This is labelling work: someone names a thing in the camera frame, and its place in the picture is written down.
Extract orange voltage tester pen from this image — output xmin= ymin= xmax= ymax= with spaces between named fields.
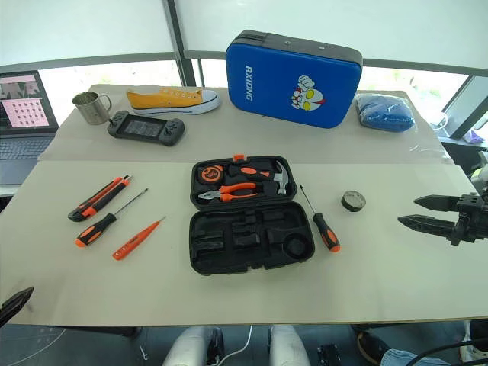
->
xmin=112 ymin=216 xmax=167 ymax=262

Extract silver robot leg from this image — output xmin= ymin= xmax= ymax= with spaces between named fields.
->
xmin=162 ymin=326 xmax=226 ymax=366
xmin=268 ymin=324 xmax=310 ymax=366

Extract stainless steel mug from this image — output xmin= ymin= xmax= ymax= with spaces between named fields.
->
xmin=72 ymin=91 xmax=113 ymax=126

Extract thin black cable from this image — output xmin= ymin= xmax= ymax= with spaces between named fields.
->
xmin=409 ymin=336 xmax=488 ymax=366

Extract small black box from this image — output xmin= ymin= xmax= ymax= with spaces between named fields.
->
xmin=317 ymin=344 xmax=343 ymax=366

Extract claw hammer orange black handle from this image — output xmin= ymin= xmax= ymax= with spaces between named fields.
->
xmin=227 ymin=159 xmax=295 ymax=197

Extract grey window frame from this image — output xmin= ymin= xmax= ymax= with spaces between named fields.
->
xmin=0 ymin=0 xmax=488 ymax=89

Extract blue cloth in plastic bag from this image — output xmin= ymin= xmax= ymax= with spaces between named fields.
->
xmin=355 ymin=93 xmax=417 ymax=134

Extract orange handled pliers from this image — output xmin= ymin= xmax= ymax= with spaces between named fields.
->
xmin=197 ymin=182 xmax=268 ymax=204

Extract person's blue jeans leg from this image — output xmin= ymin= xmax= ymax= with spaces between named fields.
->
xmin=380 ymin=348 xmax=451 ymax=366

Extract black electrical tape roll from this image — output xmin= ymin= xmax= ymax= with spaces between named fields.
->
xmin=340 ymin=189 xmax=368 ymax=214

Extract open laptop with pink screen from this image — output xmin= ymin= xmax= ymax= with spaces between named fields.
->
xmin=0 ymin=70 xmax=59 ymax=186

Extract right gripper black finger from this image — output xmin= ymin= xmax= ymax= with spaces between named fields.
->
xmin=397 ymin=214 xmax=457 ymax=242
xmin=413 ymin=194 xmax=460 ymax=213

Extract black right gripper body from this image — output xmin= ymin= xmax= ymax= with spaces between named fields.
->
xmin=449 ymin=193 xmax=488 ymax=247

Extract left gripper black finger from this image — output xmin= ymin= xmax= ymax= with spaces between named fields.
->
xmin=0 ymin=286 xmax=35 ymax=327

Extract black tool case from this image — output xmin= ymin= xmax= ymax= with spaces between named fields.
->
xmin=189 ymin=154 xmax=316 ymax=277

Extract thin white cable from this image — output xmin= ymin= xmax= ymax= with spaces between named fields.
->
xmin=222 ymin=325 xmax=253 ymax=362

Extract black handheld game console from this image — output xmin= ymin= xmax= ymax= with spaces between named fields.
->
xmin=107 ymin=110 xmax=187 ymax=148

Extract orange black utility knife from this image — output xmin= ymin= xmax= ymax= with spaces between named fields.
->
xmin=67 ymin=175 xmax=133 ymax=223

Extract blue RXIONG cartoon case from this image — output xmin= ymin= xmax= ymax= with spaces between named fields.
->
xmin=224 ymin=29 xmax=364 ymax=130

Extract yellow canvas sneaker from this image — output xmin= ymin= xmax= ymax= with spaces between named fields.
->
xmin=126 ymin=87 xmax=222 ymax=116

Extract person's dark shoe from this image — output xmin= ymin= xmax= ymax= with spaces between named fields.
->
xmin=355 ymin=330 xmax=390 ymax=365

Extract orange black tape measure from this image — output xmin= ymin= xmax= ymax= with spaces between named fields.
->
xmin=200 ymin=165 xmax=224 ymax=185

